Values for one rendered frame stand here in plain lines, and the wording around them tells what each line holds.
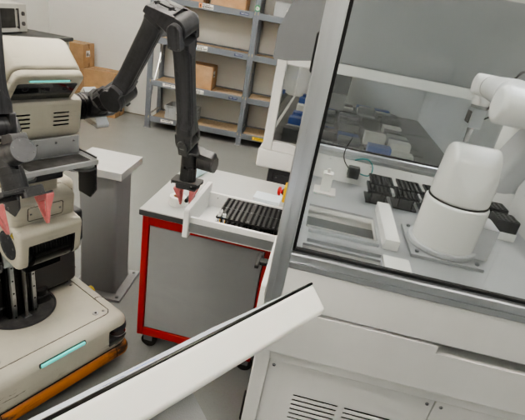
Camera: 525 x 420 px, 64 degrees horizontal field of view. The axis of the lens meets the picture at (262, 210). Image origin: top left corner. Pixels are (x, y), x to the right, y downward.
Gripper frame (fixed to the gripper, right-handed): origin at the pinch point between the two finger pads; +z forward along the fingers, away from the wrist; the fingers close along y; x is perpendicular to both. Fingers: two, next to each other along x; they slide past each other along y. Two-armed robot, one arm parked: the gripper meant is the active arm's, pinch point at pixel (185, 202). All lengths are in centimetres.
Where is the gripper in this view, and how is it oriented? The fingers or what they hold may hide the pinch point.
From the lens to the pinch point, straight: 155.4
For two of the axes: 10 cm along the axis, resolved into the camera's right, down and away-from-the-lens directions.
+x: 1.7, -3.9, 9.1
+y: 9.7, 2.2, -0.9
